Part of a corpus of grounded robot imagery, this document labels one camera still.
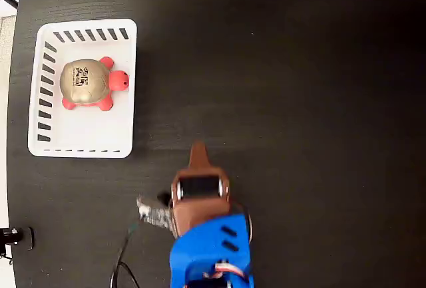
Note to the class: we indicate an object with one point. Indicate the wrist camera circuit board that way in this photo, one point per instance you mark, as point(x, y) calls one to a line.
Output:
point(154, 215)

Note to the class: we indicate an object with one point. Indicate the brown gripper with motor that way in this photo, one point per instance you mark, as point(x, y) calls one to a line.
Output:
point(199, 209)

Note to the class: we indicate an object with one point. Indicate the red turtle toy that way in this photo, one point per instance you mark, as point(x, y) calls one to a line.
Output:
point(83, 82)

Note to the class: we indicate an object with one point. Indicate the black table clamp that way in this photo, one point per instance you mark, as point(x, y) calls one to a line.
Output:
point(10, 236)

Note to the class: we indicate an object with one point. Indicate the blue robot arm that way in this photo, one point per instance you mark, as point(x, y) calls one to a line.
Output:
point(209, 251)

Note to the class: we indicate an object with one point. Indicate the white plastic basket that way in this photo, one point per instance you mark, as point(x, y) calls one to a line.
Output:
point(100, 128)

